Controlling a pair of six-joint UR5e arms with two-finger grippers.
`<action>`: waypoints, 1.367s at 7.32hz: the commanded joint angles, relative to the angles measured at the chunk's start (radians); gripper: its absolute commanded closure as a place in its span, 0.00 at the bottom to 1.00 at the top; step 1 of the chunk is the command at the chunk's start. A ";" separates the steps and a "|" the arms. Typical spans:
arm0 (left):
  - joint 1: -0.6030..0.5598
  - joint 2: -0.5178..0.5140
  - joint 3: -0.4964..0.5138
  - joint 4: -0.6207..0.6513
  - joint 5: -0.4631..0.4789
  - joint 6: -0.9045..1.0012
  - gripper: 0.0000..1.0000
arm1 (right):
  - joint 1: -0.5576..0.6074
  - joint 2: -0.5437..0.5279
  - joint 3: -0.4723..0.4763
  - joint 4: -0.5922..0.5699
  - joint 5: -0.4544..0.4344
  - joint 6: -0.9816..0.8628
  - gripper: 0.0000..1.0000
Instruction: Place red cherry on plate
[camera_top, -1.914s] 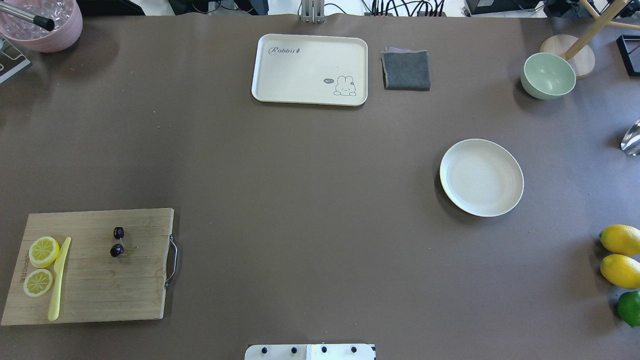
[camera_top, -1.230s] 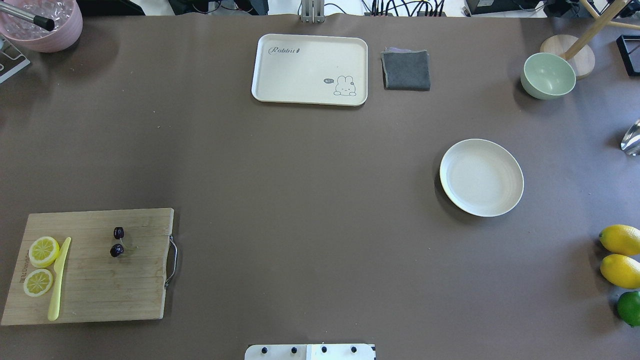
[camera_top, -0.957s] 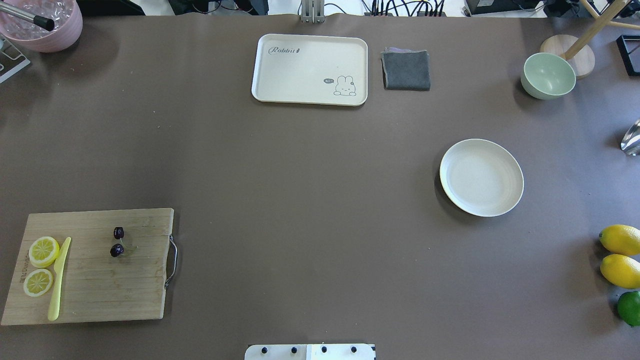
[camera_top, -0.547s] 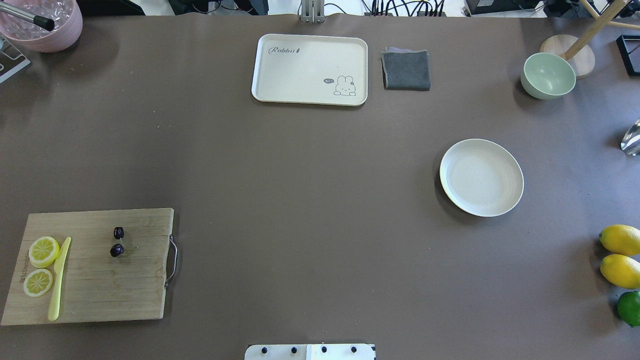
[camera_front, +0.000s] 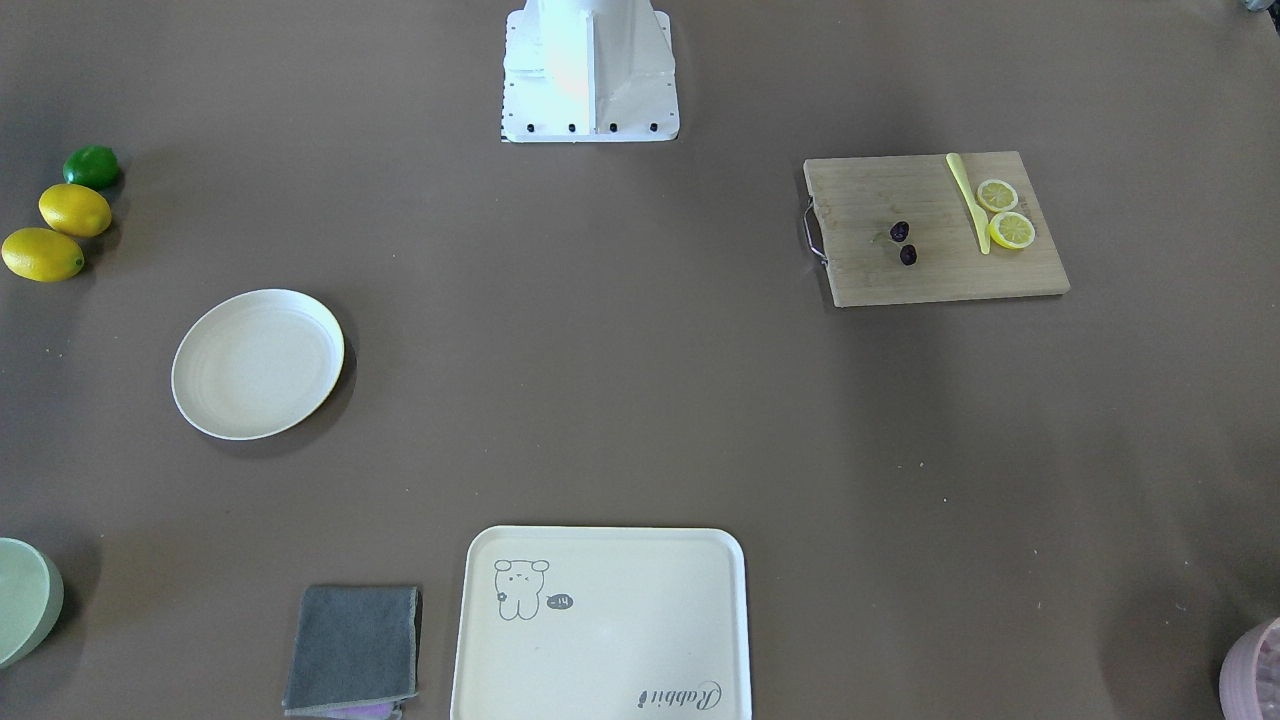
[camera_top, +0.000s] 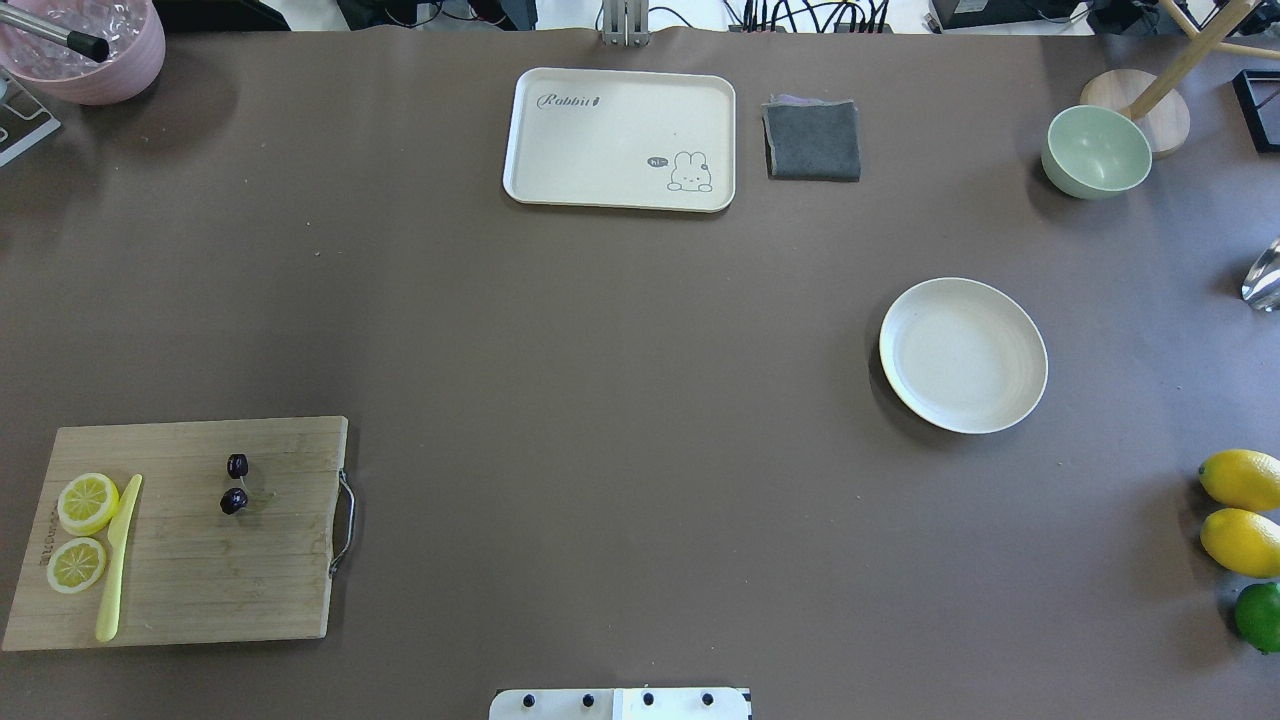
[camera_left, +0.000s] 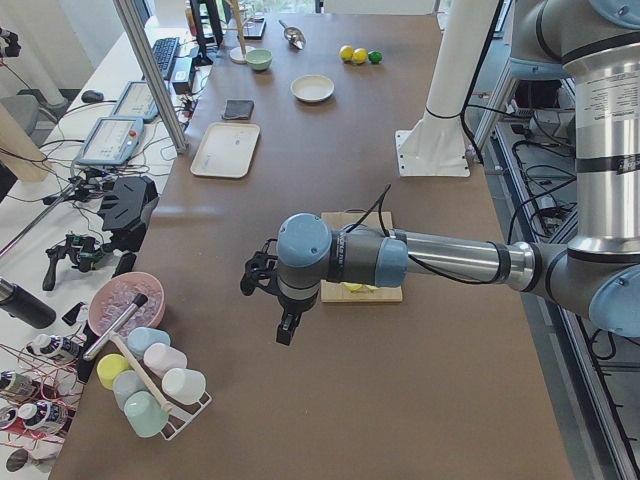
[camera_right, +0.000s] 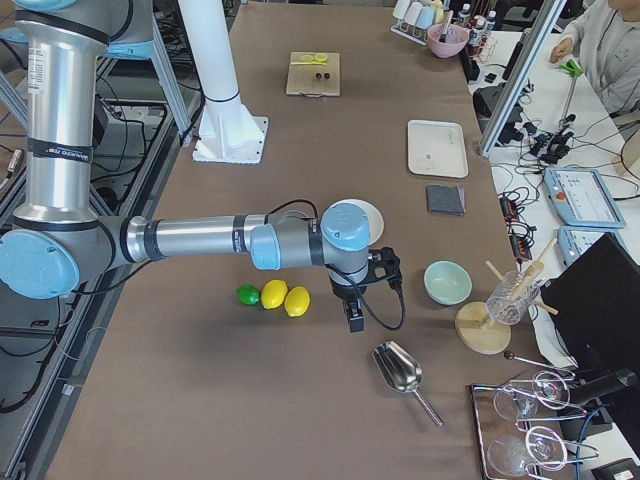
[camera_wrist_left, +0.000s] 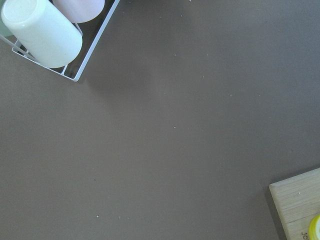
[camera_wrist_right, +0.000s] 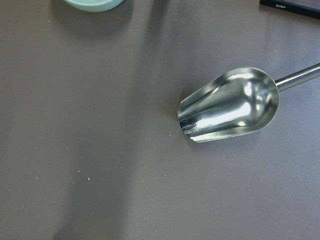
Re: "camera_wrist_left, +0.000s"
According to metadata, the pink upturned cup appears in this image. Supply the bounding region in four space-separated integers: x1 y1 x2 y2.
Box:
52 0 105 23

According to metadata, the white upturned cup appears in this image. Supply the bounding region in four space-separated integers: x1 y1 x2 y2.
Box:
1 0 83 68

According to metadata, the wooden cutting board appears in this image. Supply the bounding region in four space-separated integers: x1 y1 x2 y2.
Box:
269 168 320 240

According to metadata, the lemon slice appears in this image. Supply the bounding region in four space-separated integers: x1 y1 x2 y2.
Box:
308 215 320 240

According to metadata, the white wire cup rack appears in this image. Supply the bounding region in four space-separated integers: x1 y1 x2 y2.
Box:
0 0 119 82

